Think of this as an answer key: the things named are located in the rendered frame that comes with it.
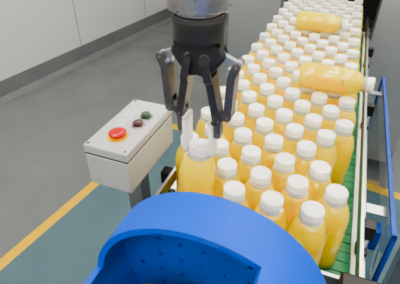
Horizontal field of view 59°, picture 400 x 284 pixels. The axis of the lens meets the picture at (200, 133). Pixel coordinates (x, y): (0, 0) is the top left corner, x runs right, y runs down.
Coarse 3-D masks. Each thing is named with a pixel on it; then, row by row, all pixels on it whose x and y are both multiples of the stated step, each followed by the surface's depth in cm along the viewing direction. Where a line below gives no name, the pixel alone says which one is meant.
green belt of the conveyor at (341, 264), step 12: (360, 48) 167; (360, 60) 156; (348, 168) 95; (348, 180) 91; (348, 204) 84; (348, 228) 78; (348, 240) 76; (348, 252) 73; (336, 264) 71; (348, 264) 71
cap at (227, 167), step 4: (220, 160) 69; (224, 160) 69; (228, 160) 69; (232, 160) 69; (220, 164) 68; (224, 164) 68; (228, 164) 68; (232, 164) 68; (236, 164) 68; (220, 168) 68; (224, 168) 67; (228, 168) 67; (232, 168) 67; (236, 168) 69; (220, 172) 68; (224, 172) 68; (228, 172) 67; (232, 172) 68; (228, 176) 68
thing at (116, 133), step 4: (116, 128) 73; (120, 128) 73; (108, 132) 72; (112, 132) 72; (116, 132) 72; (120, 132) 72; (124, 132) 72; (112, 136) 71; (116, 136) 71; (120, 136) 71
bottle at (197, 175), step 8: (184, 160) 62; (192, 160) 61; (200, 160) 60; (208, 160) 62; (184, 168) 62; (192, 168) 61; (200, 168) 61; (208, 168) 61; (184, 176) 62; (192, 176) 61; (200, 176) 61; (208, 176) 61; (184, 184) 62; (192, 184) 61; (200, 184) 61; (208, 184) 62; (200, 192) 62; (208, 192) 63
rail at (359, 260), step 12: (360, 156) 91; (360, 168) 86; (360, 180) 82; (360, 192) 78; (360, 204) 74; (360, 216) 71; (360, 228) 68; (360, 240) 66; (360, 252) 64; (360, 264) 62; (360, 276) 60
